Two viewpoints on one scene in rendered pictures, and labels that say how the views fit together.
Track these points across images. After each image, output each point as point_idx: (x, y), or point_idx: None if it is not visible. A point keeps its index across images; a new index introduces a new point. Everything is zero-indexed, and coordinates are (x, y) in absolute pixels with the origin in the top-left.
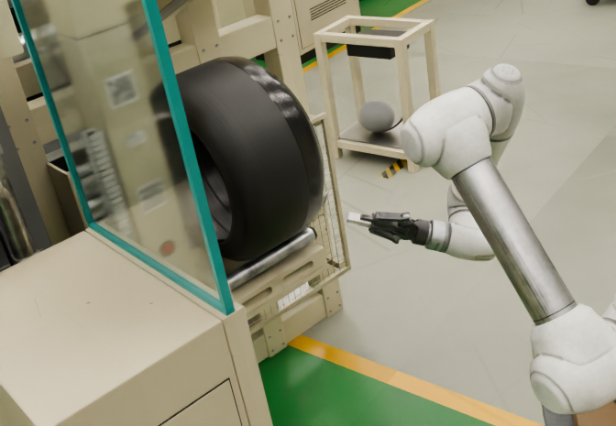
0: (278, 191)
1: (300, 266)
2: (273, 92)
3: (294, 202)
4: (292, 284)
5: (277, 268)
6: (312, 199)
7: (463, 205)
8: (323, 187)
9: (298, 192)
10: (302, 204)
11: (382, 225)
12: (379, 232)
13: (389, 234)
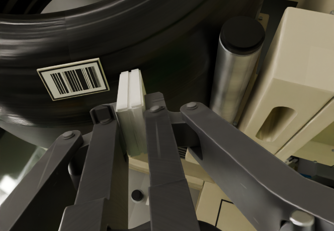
0: (32, 142)
1: (261, 119)
2: None
3: (51, 139)
4: (288, 138)
5: (247, 114)
6: (49, 124)
7: None
8: (21, 102)
9: (32, 133)
10: (60, 133)
11: (126, 194)
12: (206, 166)
13: (247, 204)
